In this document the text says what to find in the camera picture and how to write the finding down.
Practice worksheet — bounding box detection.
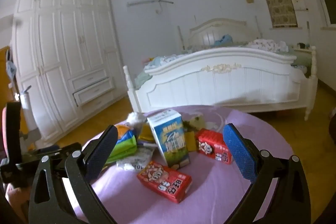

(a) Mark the purple tablecloth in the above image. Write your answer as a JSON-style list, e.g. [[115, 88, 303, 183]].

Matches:
[[71, 105, 294, 224]]

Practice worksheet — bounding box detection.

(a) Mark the orange wooden door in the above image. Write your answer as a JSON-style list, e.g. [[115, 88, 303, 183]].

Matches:
[[0, 46, 17, 105]]

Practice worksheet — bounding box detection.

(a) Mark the red drink carton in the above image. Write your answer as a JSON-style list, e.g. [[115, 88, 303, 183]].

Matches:
[[137, 160, 192, 204], [195, 128, 234, 165]]

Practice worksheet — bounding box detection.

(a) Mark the green blanket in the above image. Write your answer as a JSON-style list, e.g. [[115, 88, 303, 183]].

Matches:
[[135, 71, 153, 88]]

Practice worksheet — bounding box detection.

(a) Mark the yellow packet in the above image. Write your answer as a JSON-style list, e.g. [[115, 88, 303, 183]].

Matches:
[[139, 124, 156, 142]]

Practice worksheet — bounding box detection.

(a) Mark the white wooden bed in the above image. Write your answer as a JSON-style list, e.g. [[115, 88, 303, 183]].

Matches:
[[123, 18, 319, 121]]

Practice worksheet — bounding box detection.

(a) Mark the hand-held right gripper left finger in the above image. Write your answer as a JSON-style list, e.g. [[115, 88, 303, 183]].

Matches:
[[28, 124, 118, 224]]

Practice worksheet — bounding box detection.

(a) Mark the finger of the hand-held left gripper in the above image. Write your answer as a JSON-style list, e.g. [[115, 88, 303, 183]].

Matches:
[[24, 143, 83, 162]]

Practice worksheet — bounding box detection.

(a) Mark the crumpled white tissue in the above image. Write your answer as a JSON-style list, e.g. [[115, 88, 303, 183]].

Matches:
[[127, 111, 146, 130]]

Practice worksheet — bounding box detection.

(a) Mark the light blue cloth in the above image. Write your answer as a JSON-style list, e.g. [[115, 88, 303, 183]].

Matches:
[[144, 54, 185, 70]]

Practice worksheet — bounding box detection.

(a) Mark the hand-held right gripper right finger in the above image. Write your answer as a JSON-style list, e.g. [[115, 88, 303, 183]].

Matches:
[[223, 123, 312, 224]]

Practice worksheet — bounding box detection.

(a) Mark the clear labelled plastic bag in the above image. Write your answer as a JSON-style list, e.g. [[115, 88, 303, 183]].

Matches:
[[115, 147, 156, 171]]

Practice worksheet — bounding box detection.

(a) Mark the person's left forearm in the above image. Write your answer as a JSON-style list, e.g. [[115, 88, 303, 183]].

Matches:
[[5, 183, 30, 224]]

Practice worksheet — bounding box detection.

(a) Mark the white wardrobe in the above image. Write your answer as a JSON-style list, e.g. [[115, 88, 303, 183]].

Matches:
[[10, 0, 127, 143]]

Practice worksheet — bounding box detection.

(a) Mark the blue white milk carton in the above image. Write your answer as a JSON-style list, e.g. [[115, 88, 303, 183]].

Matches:
[[147, 109, 191, 169]]

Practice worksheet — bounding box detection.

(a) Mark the white floral quilt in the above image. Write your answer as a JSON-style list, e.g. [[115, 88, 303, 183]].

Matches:
[[246, 39, 290, 53]]

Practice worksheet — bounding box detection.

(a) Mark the green snack bag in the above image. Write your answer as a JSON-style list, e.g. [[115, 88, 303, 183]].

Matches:
[[106, 124, 138, 164]]

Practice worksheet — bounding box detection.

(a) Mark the blue garment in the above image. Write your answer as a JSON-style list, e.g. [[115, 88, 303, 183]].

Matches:
[[213, 34, 234, 46]]

